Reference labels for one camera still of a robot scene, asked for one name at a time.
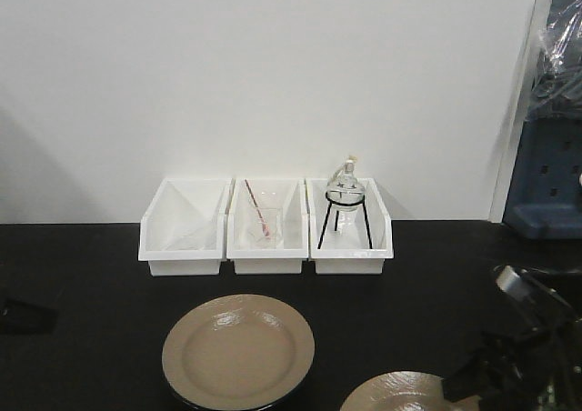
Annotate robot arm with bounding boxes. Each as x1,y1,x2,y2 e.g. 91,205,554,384
441,265,581,410

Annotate tan plate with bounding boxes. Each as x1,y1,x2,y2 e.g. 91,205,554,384
340,371,463,411
161,294,316,410

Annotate clear plastic bag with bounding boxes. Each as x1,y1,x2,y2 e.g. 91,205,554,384
528,0,581,120

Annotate white bin right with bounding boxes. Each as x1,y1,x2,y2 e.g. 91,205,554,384
306,178,395,275

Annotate white bin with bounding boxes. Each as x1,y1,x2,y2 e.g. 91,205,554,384
306,178,395,275
226,177,308,275
138,178,232,276

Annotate white bin left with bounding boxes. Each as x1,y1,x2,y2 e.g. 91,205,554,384
138,178,232,276

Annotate glass alcohol lamp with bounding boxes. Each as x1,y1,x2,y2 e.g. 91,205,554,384
326,156,366,231

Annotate clear glass beaker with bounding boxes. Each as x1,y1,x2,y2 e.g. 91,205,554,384
248,207,280,249

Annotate black wire tripod stand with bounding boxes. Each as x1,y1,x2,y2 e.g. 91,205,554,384
316,191,373,250

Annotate white bin middle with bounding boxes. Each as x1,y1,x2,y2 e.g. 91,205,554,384
226,177,308,275

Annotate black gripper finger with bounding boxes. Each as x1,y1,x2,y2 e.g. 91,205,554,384
1,298,58,335

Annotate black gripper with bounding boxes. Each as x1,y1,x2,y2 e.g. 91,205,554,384
441,331,556,410

